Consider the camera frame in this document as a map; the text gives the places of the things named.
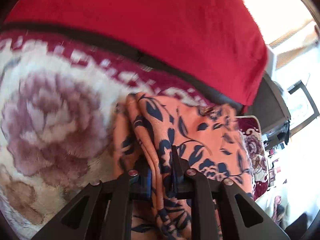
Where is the orange floral garment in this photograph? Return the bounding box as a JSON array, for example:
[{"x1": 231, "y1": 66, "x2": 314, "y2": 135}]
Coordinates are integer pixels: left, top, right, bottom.
[{"x1": 113, "y1": 93, "x2": 254, "y2": 239}]

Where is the dark grey sofa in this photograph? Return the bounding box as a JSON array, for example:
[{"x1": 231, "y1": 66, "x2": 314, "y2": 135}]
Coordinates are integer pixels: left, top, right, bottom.
[{"x1": 1, "y1": 23, "x2": 290, "y2": 133}]

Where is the floral plush blanket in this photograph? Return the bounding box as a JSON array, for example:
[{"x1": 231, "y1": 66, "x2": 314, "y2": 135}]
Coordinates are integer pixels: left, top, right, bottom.
[{"x1": 1, "y1": 30, "x2": 257, "y2": 239}]

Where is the red blanket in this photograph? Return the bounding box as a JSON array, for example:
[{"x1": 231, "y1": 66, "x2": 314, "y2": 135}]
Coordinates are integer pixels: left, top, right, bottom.
[{"x1": 5, "y1": 0, "x2": 267, "y2": 106}]

